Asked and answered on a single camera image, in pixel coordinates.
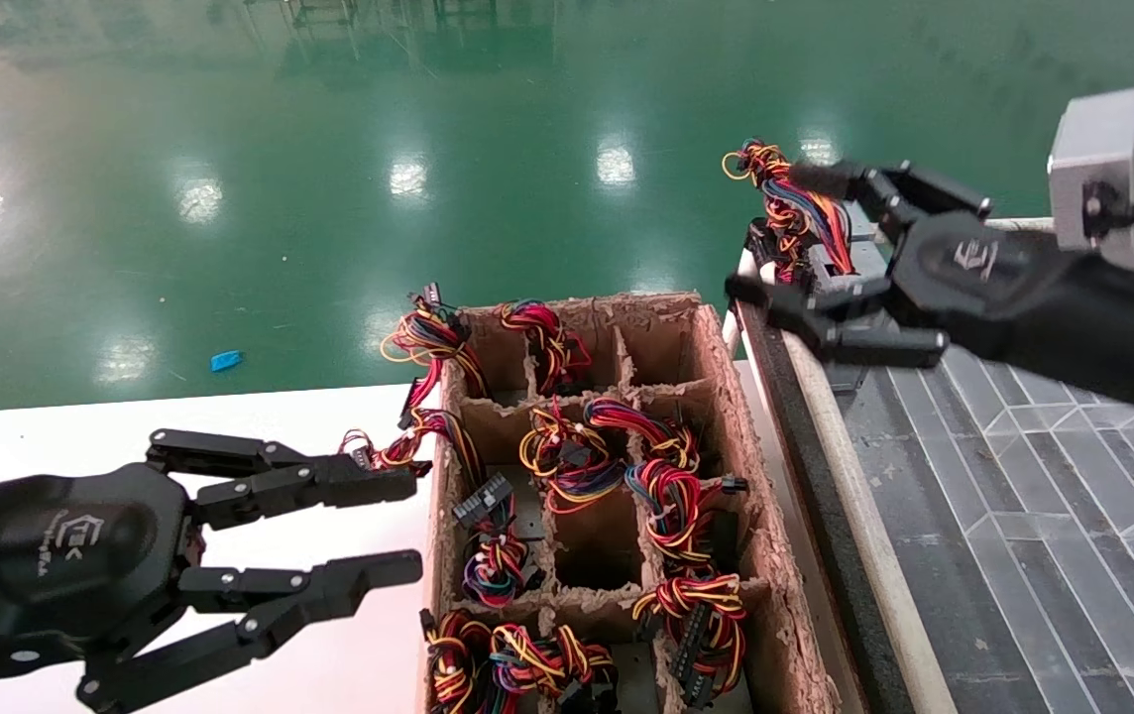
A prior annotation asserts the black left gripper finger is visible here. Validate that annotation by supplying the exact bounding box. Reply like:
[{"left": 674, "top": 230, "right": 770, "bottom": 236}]
[
  {"left": 76, "top": 550, "right": 424, "bottom": 714},
  {"left": 146, "top": 428, "right": 419, "bottom": 532}
]

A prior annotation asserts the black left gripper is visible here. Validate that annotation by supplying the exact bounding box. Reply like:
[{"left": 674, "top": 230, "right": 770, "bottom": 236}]
[{"left": 0, "top": 464, "right": 201, "bottom": 685}]

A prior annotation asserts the power supply wire bundle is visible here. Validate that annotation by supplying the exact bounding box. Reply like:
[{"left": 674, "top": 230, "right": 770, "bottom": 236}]
[{"left": 763, "top": 177, "right": 890, "bottom": 303}]

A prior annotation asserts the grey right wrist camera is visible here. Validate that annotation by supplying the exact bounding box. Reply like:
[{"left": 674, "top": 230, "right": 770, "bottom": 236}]
[{"left": 1048, "top": 87, "right": 1134, "bottom": 289}]

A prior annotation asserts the brown cardboard divided box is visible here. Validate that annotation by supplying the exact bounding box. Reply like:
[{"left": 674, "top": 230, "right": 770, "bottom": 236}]
[{"left": 418, "top": 291, "right": 841, "bottom": 714}]

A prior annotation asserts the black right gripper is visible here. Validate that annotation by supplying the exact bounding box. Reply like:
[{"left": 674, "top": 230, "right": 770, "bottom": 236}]
[{"left": 726, "top": 159, "right": 1134, "bottom": 422}]

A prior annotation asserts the clear plastic divider tray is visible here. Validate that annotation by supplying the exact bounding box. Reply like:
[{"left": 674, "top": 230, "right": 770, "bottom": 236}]
[{"left": 825, "top": 337, "right": 1134, "bottom": 714}]

